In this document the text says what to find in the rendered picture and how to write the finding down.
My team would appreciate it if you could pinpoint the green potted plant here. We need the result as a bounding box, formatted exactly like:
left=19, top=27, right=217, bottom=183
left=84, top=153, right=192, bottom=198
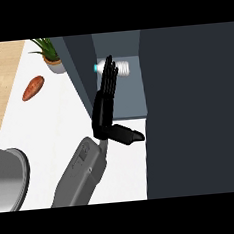
left=27, top=36, right=67, bottom=77

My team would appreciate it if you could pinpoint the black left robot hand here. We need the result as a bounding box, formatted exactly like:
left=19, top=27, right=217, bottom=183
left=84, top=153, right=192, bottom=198
left=86, top=52, right=146, bottom=149

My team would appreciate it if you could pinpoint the grey metal pot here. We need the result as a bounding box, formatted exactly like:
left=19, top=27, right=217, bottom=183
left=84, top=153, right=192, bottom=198
left=0, top=142, right=35, bottom=214

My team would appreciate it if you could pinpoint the dark grey cabinet door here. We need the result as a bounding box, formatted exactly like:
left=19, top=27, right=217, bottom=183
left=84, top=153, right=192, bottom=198
left=132, top=21, right=234, bottom=201

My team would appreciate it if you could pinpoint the orange sweet potato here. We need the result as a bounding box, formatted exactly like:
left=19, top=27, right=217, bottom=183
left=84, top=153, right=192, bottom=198
left=19, top=74, right=47, bottom=103

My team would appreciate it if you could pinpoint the clear plastic water bottle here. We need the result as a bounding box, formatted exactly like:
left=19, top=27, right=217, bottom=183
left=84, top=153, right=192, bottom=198
left=93, top=56, right=131, bottom=80

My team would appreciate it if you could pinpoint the dark grey cabinet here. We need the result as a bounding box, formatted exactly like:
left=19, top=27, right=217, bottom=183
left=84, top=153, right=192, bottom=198
left=49, top=30, right=149, bottom=127

